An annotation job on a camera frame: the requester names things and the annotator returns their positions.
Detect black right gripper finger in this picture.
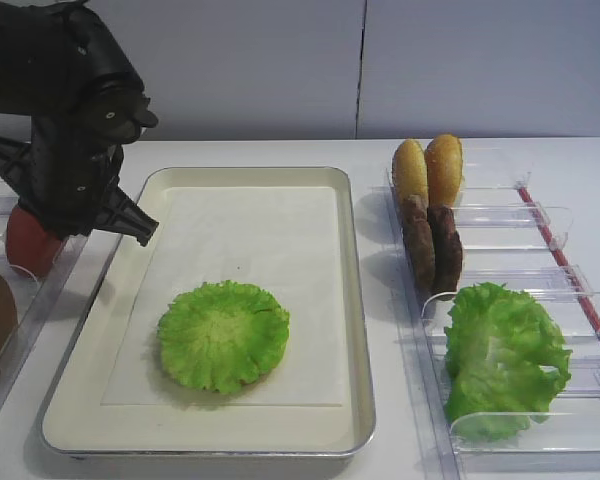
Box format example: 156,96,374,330
0,136,31,196

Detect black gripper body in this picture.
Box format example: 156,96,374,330
20,116,124,236

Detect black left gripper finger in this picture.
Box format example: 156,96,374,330
91,186,159,246

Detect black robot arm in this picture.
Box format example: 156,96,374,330
0,1,158,244

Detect front red tomato slice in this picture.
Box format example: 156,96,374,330
5,205,64,279

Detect green lettuce leaf on tray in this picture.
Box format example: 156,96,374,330
157,280,290,395

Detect left brown meat patty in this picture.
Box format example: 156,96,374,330
402,194,435,293

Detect brown meat patty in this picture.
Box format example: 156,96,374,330
427,205,463,294
402,194,435,293

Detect right brown meat patty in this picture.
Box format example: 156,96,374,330
427,205,463,294

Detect green lettuce leaf in rack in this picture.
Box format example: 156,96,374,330
444,282,572,442

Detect clear acrylic rack left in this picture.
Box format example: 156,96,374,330
0,164,124,441

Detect clear acrylic rack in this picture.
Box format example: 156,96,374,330
0,164,124,441
390,145,600,479

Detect white paper tray liner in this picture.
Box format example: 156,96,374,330
103,187,346,406

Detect cream metal tray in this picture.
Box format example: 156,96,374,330
41,167,375,457

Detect left bun half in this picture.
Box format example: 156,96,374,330
391,138,429,208

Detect bun half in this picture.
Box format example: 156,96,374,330
424,134,463,207
391,138,429,208

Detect right bun half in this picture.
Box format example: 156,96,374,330
424,134,463,207

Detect clear acrylic rack right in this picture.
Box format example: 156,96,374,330
390,145,600,479

